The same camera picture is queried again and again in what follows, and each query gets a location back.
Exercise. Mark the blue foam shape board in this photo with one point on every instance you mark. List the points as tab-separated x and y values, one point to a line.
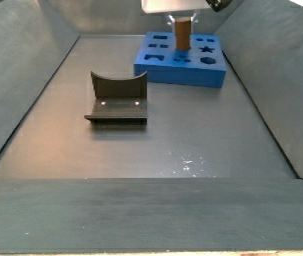
197	67

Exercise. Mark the dark grey curved cradle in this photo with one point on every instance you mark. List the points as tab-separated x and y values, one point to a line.
120	99

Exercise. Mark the brown wooden cylinder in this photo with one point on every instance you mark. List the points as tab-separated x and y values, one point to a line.
183	32

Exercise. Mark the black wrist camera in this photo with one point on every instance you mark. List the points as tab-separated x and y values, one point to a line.
217	5

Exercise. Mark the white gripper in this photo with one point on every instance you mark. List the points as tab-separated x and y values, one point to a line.
160	6

